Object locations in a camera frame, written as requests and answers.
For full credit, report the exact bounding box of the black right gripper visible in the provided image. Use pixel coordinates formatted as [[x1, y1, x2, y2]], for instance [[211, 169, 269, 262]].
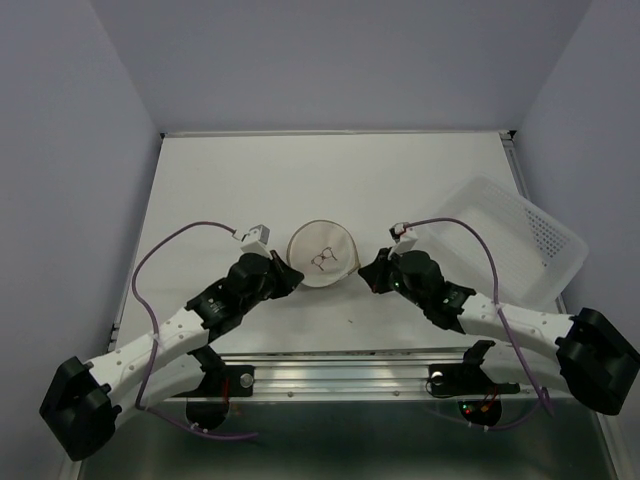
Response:
[[360, 244, 428, 308]]

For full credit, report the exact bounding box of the white mesh laundry bag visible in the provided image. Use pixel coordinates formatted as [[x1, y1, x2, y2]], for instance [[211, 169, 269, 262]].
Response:
[[286, 220, 361, 289]]

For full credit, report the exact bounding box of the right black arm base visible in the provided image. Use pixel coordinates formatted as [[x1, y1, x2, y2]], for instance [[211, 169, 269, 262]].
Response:
[[425, 340, 520, 430]]

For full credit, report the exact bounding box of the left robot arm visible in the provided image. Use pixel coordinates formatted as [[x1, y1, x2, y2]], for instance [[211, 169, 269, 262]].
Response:
[[39, 251, 304, 461]]

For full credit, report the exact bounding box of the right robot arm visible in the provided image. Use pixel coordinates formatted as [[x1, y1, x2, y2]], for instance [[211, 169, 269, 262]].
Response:
[[358, 248, 639, 416]]

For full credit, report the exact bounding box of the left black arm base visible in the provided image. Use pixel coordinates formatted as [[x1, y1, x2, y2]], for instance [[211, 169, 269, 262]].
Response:
[[184, 347, 255, 431]]

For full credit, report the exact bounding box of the white perforated plastic basket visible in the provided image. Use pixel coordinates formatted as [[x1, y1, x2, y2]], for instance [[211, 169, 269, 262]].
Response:
[[416, 175, 589, 310]]

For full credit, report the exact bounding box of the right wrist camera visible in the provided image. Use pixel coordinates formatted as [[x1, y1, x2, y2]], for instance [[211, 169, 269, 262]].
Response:
[[389, 223, 419, 257]]

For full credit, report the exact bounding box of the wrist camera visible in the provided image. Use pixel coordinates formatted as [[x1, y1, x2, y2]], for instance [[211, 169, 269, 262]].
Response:
[[232, 224, 270, 257], [389, 223, 419, 257]]

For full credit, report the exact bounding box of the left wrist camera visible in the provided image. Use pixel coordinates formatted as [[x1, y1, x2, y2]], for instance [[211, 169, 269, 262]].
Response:
[[232, 224, 270, 257]]

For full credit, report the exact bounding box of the aluminium mounting rail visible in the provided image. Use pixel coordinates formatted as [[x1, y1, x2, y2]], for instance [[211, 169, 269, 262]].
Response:
[[107, 349, 566, 401]]

